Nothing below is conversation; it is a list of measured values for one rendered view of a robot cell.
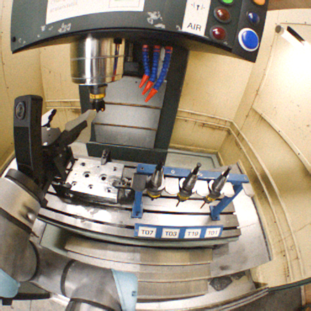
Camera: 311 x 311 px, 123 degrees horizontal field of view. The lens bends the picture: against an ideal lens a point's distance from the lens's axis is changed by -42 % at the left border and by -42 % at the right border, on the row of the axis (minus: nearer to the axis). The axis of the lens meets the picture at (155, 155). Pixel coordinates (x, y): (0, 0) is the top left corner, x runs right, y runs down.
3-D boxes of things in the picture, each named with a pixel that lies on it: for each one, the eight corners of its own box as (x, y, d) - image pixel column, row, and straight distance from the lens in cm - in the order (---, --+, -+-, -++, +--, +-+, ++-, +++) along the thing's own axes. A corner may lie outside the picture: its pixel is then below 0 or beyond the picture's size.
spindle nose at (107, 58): (126, 73, 53) (129, 40, 52) (120, 85, 37) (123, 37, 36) (82, 74, 56) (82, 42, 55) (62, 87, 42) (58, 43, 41)
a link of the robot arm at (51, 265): (78, 294, 34) (52, 302, 24) (33, 274, 39) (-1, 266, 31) (84, 260, 33) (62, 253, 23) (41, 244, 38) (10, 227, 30)
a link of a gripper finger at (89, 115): (97, 128, 35) (66, 150, 31) (94, 105, 32) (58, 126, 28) (106, 133, 33) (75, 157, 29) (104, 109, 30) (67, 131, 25)
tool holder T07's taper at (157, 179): (163, 178, 49) (167, 164, 44) (162, 188, 46) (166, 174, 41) (150, 175, 49) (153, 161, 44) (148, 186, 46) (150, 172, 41)
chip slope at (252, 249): (247, 268, 128) (272, 260, 110) (154, 281, 99) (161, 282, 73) (225, 179, 154) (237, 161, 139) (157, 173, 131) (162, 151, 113)
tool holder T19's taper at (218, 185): (220, 182, 56) (228, 170, 52) (223, 192, 54) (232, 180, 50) (210, 181, 54) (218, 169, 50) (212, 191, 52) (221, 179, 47)
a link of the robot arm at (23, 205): (-19, 193, 25) (12, 213, 18) (-3, 168, 25) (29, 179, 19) (10, 218, 29) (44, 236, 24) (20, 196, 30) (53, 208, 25)
